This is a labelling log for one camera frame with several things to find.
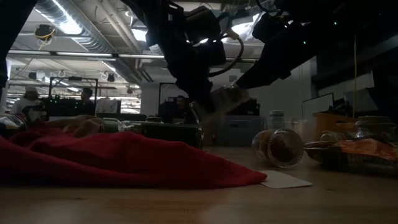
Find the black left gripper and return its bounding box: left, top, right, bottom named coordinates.
left=161, top=9, right=226, bottom=114

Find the orange spice packet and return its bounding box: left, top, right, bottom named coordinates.
left=303, top=136, right=398, bottom=175

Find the clear plastic bin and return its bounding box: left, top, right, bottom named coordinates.
left=264, top=118, right=315, bottom=144

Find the white board panel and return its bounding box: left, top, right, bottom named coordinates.
left=302, top=92, right=335, bottom=121

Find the person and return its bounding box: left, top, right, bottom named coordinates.
left=79, top=87, right=98, bottom=116
left=11, top=86, right=47, bottom=124

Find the beige cloth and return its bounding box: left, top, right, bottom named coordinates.
left=43, top=114, right=105, bottom=138

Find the yellow plastic bin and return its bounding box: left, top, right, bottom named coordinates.
left=312, top=112, right=358, bottom=141

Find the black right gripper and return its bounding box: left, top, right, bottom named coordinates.
left=235, top=12, right=312, bottom=91

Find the black monitor box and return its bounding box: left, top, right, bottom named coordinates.
left=229, top=98, right=261, bottom=116

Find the horizontal ceiling rail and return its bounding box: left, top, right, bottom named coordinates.
left=6, top=49, right=261, bottom=63

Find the black stand frame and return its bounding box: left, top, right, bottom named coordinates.
left=48, top=77, right=99, bottom=118
left=158, top=82, right=187, bottom=118

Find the green-capped spice jar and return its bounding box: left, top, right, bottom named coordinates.
left=99, top=117, right=205, bottom=149

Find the ceiling cord reel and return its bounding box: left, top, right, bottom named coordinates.
left=34, top=24, right=56, bottom=43

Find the white card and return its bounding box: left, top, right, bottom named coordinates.
left=259, top=169, right=313, bottom=190

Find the red cloth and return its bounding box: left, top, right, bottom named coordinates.
left=0, top=123, right=268, bottom=190

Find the smoky grey plastic bin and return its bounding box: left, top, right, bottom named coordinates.
left=216, top=115, right=266, bottom=147

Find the small glass spice jar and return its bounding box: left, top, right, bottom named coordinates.
left=318, top=129, right=345, bottom=143
left=251, top=128, right=305, bottom=169
left=354, top=115, right=397, bottom=139

